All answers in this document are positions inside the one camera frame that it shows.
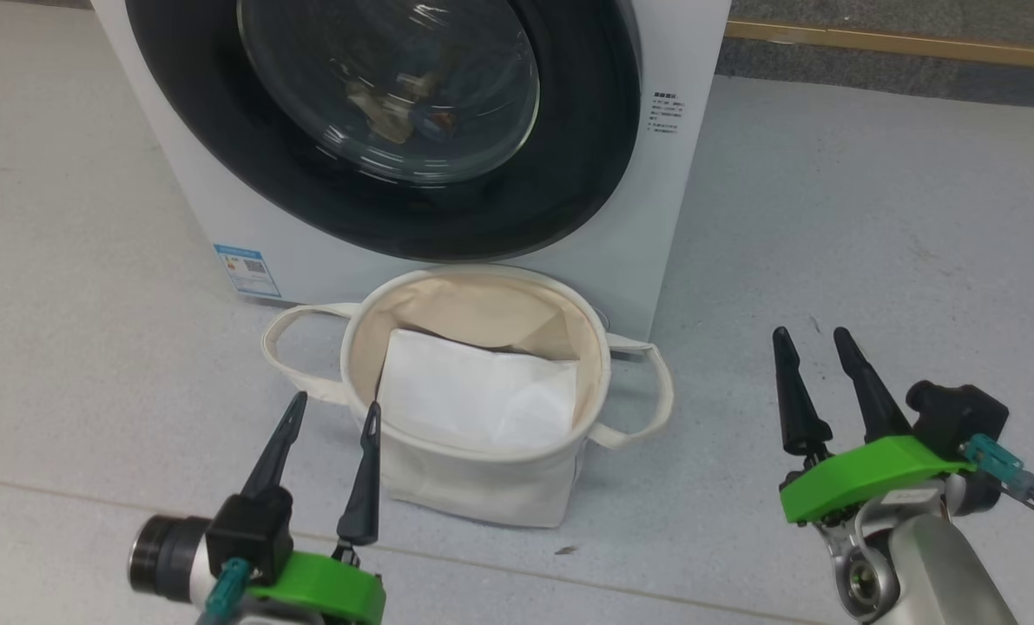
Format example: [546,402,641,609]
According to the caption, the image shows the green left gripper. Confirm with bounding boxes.
[240,391,387,625]

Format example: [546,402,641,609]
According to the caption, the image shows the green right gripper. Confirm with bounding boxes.
[773,326,976,525]

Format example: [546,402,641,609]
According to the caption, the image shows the teal right cable connector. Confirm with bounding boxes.
[964,434,1034,496]

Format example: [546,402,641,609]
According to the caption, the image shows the white folded sheet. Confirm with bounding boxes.
[376,328,580,451]

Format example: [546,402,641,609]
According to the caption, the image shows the cream garment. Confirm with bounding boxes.
[345,78,418,145]

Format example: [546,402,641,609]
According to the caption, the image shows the blue energy label sticker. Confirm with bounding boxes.
[214,244,282,300]

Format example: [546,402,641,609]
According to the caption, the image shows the cream canvas laundry basket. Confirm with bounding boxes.
[260,265,675,530]

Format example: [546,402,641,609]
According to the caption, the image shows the teal left cable connector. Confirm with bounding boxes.
[204,557,250,622]

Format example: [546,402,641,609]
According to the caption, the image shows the white front-load washing machine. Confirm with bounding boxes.
[91,0,732,341]

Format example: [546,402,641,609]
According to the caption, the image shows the blue printed garment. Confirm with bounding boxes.
[419,106,458,141]

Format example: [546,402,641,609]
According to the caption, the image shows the teal cable connector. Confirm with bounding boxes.
[964,434,1034,496]
[204,557,250,622]

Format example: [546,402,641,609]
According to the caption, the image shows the black round glass washer door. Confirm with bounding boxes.
[124,0,642,263]

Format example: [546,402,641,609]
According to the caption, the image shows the yellow floor edge strip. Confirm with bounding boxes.
[725,19,1034,72]

